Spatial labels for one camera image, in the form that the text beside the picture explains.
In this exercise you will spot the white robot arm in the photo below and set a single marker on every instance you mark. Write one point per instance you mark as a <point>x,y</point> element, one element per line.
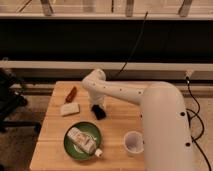
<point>166,133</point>

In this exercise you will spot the brown red marker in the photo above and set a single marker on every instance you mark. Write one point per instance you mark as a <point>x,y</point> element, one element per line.
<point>71,95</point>

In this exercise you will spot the green plate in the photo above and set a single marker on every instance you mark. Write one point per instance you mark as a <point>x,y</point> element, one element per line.
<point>74,151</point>

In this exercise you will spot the white tube bottle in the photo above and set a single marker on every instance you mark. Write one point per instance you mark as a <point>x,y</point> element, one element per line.
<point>85,142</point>

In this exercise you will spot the black office chair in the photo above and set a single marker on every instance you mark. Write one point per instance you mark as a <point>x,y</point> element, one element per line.
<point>9,101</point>

